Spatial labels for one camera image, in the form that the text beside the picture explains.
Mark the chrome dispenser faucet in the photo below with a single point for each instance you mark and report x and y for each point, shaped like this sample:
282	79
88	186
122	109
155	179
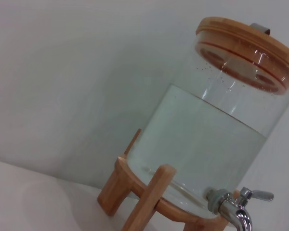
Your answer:
231	204

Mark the clear glass water dispenser jar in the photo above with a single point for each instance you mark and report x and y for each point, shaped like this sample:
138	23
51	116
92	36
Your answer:
207	134

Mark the wooden dispenser stand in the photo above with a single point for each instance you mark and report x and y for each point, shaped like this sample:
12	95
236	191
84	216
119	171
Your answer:
135	192

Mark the wooden dispenser jar lid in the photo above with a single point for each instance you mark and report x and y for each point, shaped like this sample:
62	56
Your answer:
245	45

